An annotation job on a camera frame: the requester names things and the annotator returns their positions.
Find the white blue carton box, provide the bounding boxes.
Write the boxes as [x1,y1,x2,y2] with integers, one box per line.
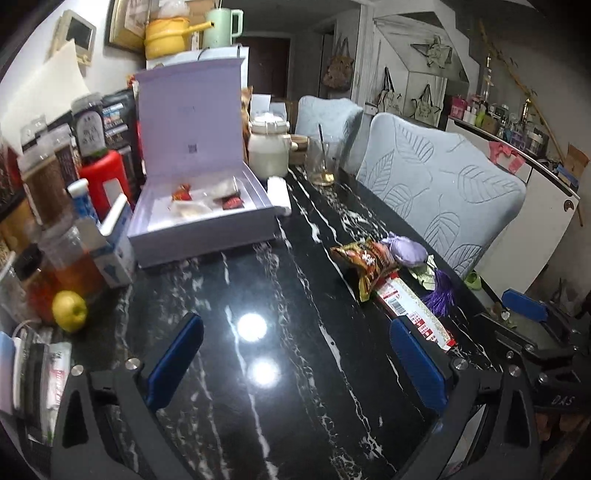
[75,193,135,289]

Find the open lavender gift box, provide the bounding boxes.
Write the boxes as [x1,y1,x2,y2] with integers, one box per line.
[127,57,277,268]

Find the clear jar brown contents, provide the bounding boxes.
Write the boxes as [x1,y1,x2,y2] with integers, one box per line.
[18,145,71,228]

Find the clear drinking glass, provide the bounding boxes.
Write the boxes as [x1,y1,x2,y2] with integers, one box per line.
[305,124,342,187]

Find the green electric kettle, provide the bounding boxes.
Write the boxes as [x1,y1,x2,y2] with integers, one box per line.
[202,8,243,48]

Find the yellow green apple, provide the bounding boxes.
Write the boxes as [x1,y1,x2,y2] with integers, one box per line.
[52,290,88,333]

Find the red plastic stool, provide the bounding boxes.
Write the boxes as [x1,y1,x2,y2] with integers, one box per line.
[79,150,133,220]

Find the black labelled food bag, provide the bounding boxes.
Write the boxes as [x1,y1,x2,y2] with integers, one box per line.
[102,88,143,189]

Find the blue white tube bottle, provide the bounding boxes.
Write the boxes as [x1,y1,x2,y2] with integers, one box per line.
[67,178,100,225]

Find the amber liquid bottle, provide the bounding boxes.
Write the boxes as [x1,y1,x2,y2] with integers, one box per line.
[39,225,106,299]

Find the brown cereal snack packet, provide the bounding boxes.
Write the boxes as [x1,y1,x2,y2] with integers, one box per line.
[329,238,401,302]

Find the beige wall intercom panel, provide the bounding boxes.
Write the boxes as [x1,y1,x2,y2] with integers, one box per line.
[50,9,96,66]

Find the red white snack packet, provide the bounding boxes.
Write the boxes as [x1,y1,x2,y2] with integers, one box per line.
[375,272,456,352]

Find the white ceramic lidded jar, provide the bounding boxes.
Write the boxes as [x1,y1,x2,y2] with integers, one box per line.
[247,112,297,181]

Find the clear plastic packet in box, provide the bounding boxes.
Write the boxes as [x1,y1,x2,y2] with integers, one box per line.
[169,177,243,217]

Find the near light blue chair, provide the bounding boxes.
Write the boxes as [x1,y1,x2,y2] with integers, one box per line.
[356,113,526,279]

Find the light green paper packet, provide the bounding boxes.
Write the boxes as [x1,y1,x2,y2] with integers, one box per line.
[408,255,438,292]

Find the white side cabinet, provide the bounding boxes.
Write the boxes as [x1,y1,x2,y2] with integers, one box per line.
[446,118,580,296]

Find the dark lidded jar with label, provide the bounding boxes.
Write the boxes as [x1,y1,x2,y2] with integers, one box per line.
[71,93,108,165]

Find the white rolled tissue pack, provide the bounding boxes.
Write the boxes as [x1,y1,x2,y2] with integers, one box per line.
[267,176,291,217]

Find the gold framed picture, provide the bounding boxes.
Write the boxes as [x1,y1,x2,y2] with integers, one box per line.
[104,0,151,54]

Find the white foam board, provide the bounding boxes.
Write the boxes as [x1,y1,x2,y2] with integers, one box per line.
[1,40,90,154]

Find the hanging brown bag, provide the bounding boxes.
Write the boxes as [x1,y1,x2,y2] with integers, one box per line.
[322,37,355,92]

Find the yellow enamel pot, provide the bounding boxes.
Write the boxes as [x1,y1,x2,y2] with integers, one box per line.
[144,17,214,60]

